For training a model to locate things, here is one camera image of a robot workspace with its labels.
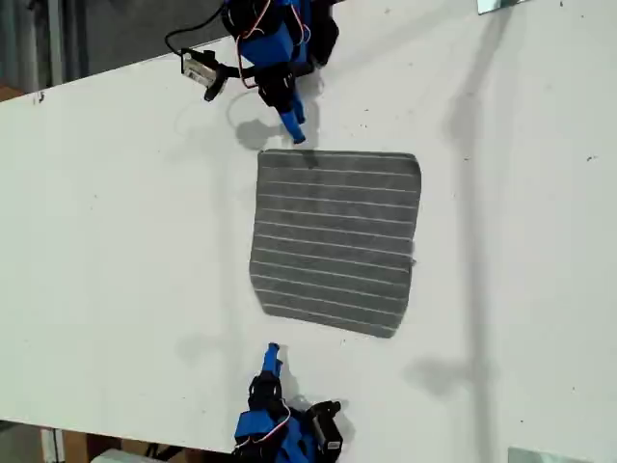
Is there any grey striped square towel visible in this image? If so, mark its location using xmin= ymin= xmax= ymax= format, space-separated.
xmin=249 ymin=149 xmax=424 ymax=341

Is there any brown cardboard box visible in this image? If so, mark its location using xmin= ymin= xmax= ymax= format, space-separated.
xmin=62 ymin=429 xmax=228 ymax=463

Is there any white plastic container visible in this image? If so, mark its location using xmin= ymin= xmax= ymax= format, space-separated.
xmin=89 ymin=448 xmax=148 ymax=463

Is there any white table leg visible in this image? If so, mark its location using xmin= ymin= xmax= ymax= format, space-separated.
xmin=40 ymin=425 xmax=66 ymax=463

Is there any grey metal beam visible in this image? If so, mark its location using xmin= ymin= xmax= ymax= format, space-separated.
xmin=45 ymin=0 xmax=67 ymax=91

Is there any silver and black camera box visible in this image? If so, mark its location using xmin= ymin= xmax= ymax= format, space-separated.
xmin=180 ymin=47 xmax=228 ymax=102

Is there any black camera cable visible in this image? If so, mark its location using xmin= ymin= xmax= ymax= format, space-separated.
xmin=164 ymin=2 xmax=230 ymax=55

